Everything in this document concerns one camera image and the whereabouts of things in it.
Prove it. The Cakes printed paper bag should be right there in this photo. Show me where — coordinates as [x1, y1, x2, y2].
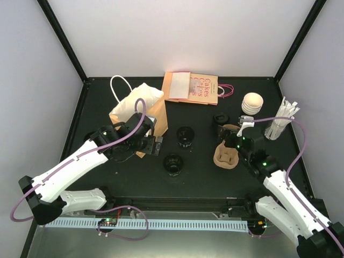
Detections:
[177, 73, 234, 105]

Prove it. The stack of paper cups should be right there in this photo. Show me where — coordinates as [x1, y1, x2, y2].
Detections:
[241, 92, 263, 116]

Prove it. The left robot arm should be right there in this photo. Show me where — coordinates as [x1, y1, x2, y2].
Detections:
[18, 112, 162, 225]

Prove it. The orange flat bag stack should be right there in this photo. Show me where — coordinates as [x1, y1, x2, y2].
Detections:
[162, 71, 191, 101]

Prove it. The black paper cup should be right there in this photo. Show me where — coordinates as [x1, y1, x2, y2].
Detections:
[176, 126, 195, 148]
[163, 154, 183, 176]

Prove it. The stack of black lids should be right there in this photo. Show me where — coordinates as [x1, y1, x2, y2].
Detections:
[212, 112, 230, 132]

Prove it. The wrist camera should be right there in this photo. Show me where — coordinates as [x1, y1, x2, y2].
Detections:
[146, 116, 157, 136]
[236, 116, 255, 138]

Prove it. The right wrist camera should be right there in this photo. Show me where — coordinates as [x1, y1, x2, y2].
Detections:
[236, 116, 255, 138]

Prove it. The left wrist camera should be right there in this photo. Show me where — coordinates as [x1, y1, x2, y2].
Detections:
[146, 116, 157, 136]

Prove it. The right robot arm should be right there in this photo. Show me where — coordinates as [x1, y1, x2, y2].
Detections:
[218, 123, 343, 257]

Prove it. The black frame post left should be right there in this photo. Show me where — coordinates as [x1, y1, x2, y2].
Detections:
[37, 0, 88, 83]

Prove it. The light blue cable duct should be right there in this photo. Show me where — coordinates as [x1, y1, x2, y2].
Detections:
[45, 217, 249, 233]

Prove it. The jar of white stirrers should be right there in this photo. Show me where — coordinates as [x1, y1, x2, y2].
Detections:
[264, 96, 300, 141]

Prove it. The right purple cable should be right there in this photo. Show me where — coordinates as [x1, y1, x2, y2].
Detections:
[249, 116, 344, 250]

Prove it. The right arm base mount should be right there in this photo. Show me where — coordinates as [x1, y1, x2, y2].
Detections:
[221, 198, 263, 219]

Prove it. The black frame post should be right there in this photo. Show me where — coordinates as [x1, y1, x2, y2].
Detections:
[274, 0, 327, 82]
[37, 0, 88, 83]

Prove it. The orange paper bag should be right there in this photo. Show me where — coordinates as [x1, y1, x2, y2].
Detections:
[108, 75, 169, 159]

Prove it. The black frame post right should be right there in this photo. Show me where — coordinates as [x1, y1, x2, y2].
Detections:
[274, 0, 327, 82]

